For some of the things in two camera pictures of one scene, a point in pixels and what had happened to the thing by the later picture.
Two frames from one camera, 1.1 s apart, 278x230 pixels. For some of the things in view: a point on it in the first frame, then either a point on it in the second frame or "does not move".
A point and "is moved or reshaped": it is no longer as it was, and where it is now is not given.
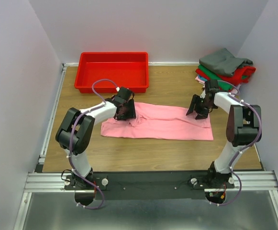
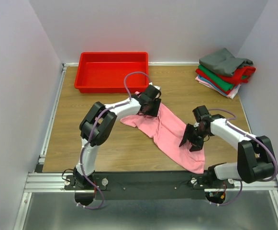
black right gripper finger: x=195 y=99 to x=188 y=132
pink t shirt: x=155 y=121 is moved or reshaped
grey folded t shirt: x=224 y=62 does not move
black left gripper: x=131 y=114 to x=146 y=113
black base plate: x=149 y=185 does not move
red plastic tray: x=129 y=69 does not move
